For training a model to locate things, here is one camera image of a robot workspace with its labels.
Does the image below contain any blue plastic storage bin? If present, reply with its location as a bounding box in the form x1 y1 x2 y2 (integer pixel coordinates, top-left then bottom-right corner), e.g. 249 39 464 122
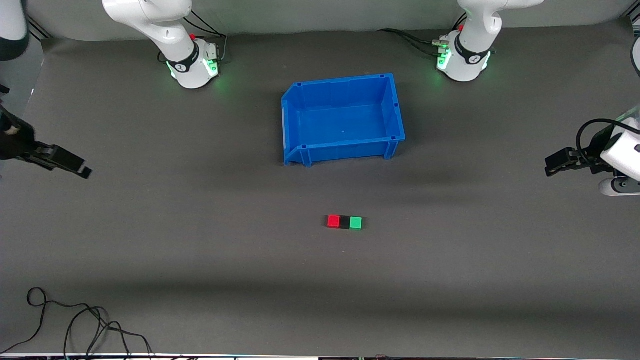
281 73 406 168

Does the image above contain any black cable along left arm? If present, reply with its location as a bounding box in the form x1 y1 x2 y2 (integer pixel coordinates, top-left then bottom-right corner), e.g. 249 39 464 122
576 118 640 168

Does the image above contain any thin black loose cable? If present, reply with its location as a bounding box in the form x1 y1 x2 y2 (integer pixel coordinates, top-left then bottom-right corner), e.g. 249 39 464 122
0 287 153 358
64 306 153 360

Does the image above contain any black right arm base cable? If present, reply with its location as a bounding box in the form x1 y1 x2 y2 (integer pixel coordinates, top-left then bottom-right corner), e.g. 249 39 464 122
187 7 228 63

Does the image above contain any black arm base cable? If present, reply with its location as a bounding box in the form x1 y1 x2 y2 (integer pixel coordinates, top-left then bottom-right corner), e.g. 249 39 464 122
377 28 446 56
187 7 228 63

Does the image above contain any black left arm base cable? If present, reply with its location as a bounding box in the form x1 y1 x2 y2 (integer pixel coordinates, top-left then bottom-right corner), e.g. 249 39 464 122
377 28 446 56

